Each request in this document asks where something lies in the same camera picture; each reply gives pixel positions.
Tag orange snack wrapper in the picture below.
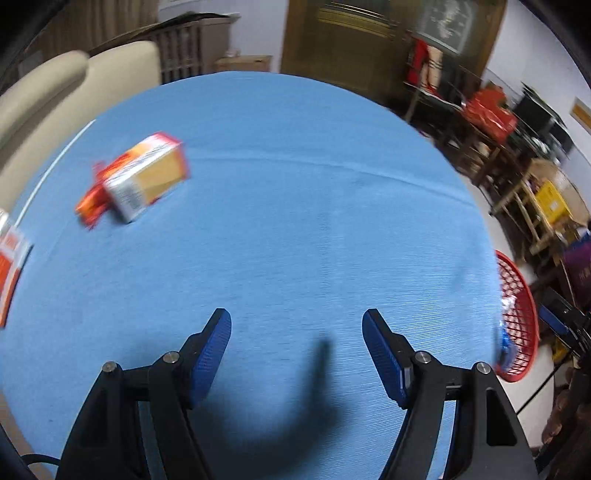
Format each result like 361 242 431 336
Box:
75 163 111 229

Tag yellow crate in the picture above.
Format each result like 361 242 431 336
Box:
535 180 570 225

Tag red yellow medicine box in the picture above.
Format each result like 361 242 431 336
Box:
101 133 189 223

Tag blue white wrapper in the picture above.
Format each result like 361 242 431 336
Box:
498 296 519 371

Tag red bag on chair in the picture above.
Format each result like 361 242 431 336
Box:
462 87 518 144

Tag dark wooden cabinet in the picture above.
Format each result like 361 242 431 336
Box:
90 12 236 84

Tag brown wooden door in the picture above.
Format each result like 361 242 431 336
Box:
280 1 507 105

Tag brown cardboard box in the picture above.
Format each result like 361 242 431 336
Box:
214 55 273 72

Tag beige leather sofa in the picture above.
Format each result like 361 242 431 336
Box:
1 41 161 212

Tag red plastic basket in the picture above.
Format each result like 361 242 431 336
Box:
495 250 540 383

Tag blue tablecloth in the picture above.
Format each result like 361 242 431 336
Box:
1 73 501 479

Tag red hanging clothes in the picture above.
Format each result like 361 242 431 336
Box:
406 39 444 96

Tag wooden stool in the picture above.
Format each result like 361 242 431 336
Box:
490 159 590 258

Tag orange white carton box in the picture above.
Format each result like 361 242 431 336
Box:
0 210 32 328

